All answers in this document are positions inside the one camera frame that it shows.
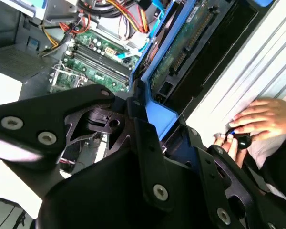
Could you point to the person left hand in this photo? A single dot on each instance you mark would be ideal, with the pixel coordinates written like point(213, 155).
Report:
point(231, 146)

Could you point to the person right hand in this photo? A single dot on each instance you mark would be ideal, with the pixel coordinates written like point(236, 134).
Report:
point(271, 117)

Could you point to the hard disk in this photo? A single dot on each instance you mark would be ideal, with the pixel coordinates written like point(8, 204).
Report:
point(162, 112)

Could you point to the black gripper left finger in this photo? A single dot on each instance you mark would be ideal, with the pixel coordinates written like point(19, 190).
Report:
point(38, 114)

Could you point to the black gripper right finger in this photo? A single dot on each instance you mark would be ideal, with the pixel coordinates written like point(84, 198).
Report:
point(215, 190)

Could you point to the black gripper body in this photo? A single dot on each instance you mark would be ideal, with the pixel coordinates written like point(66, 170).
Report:
point(97, 202)

